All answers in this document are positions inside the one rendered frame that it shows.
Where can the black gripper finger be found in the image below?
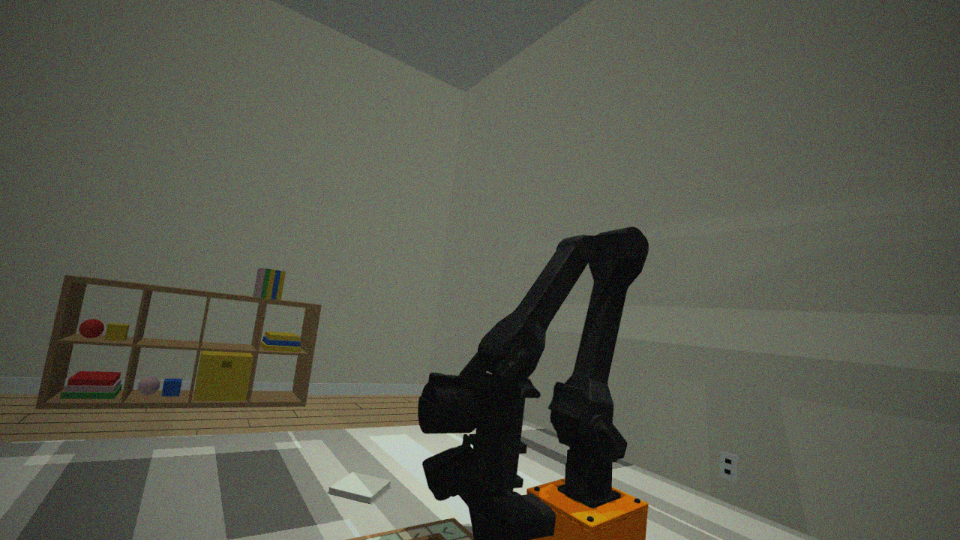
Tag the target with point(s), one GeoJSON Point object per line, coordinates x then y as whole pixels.
{"type": "Point", "coordinates": [489, 532]}
{"type": "Point", "coordinates": [475, 503]}

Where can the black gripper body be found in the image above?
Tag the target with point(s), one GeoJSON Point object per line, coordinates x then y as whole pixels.
{"type": "Point", "coordinates": [515, 516]}

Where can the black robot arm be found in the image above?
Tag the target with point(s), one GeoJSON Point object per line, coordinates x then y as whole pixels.
{"type": "Point", "coordinates": [582, 408]}

